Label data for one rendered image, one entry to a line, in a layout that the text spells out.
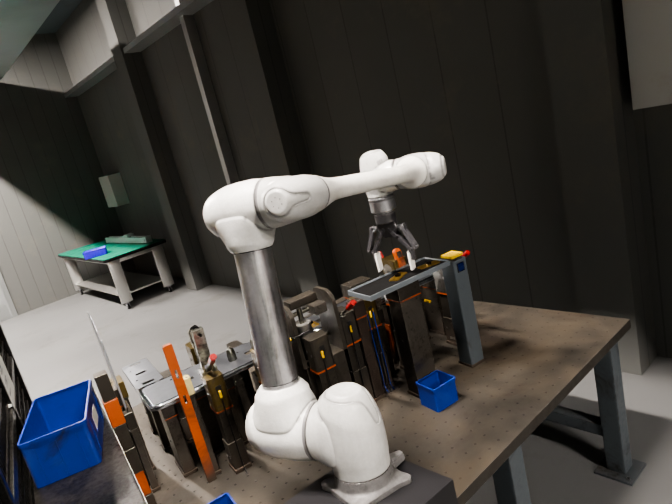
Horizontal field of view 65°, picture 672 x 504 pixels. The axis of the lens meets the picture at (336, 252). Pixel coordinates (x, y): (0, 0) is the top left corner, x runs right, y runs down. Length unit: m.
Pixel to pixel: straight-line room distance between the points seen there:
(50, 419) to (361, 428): 0.99
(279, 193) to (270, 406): 0.56
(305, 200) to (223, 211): 0.22
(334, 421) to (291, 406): 0.14
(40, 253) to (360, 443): 8.77
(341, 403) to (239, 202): 0.56
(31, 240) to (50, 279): 0.70
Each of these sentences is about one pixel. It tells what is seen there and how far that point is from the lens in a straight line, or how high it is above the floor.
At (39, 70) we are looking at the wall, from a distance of 10.17.
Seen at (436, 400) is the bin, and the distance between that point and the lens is 1.92.
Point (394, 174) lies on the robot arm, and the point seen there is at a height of 1.55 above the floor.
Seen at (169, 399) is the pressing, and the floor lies 1.00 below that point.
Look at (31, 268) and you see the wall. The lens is 9.82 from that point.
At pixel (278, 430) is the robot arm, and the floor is 1.01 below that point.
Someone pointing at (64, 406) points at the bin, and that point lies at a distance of 1.88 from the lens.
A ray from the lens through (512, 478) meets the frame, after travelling 1.91.
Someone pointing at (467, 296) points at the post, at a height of 0.99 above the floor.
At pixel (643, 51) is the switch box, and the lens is 3.06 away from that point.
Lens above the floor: 1.74
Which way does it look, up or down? 13 degrees down
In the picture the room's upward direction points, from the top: 14 degrees counter-clockwise
